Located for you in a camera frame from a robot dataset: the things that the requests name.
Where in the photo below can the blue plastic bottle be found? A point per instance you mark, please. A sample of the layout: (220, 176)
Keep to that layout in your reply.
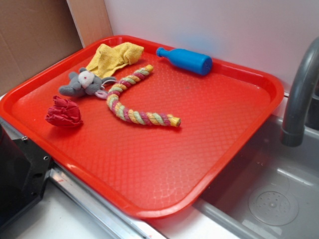
(191, 61)

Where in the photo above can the silver metal rail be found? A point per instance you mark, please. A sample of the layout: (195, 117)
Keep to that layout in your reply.
(68, 208)

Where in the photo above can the gray faucet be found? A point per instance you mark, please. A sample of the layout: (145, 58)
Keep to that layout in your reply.
(302, 108)

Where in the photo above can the gray plastic sink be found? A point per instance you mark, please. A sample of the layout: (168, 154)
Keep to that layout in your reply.
(267, 191)

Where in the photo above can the red crumpled paper ball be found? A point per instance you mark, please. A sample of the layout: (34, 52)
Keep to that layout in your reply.
(64, 113)

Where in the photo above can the yellow cloth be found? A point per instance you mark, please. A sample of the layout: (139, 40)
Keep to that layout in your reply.
(107, 60)

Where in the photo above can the multicolour twisted rope toy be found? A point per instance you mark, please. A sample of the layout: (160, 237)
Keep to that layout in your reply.
(129, 115)

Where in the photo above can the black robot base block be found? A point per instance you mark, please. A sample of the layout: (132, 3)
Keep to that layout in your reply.
(24, 169)

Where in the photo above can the gray plush animal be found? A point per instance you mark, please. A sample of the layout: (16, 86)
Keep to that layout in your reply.
(86, 83)

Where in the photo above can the brown cardboard panel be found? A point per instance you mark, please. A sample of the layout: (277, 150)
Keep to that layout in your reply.
(36, 34)

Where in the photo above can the red plastic tray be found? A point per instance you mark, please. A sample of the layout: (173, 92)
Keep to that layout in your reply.
(148, 171)

